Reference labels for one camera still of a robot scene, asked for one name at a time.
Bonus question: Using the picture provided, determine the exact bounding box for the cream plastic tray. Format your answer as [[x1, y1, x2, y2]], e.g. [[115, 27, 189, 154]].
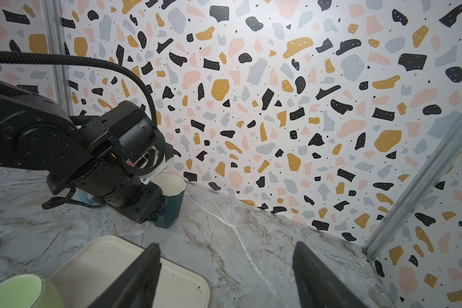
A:
[[50, 236, 210, 307]]

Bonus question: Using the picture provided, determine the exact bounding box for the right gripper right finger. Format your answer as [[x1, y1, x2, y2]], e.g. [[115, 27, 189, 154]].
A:
[[292, 242, 366, 308]]

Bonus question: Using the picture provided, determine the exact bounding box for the dark green mug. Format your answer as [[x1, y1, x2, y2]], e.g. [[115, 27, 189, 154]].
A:
[[151, 173, 186, 228]]

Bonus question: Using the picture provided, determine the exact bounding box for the light green mug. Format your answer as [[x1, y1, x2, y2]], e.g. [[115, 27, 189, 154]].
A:
[[0, 273, 65, 307]]

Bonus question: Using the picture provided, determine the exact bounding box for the black corrugated cable hose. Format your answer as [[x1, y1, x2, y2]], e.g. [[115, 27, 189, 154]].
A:
[[0, 49, 159, 126]]

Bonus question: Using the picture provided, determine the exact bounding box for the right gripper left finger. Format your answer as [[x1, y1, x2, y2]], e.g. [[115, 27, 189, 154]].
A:
[[89, 243, 162, 308]]

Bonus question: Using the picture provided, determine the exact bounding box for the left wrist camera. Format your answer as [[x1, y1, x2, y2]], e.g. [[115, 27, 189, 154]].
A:
[[139, 143, 175, 185]]

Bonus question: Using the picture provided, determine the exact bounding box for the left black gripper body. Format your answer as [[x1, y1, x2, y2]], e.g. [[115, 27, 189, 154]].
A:
[[111, 182, 162, 224]]

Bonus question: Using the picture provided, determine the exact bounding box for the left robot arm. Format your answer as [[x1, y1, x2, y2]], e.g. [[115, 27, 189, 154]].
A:
[[0, 81, 167, 223]]

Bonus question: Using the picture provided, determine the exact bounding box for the light blue yellow-inside mug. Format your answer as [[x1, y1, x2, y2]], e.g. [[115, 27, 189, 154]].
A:
[[75, 189, 98, 205]]

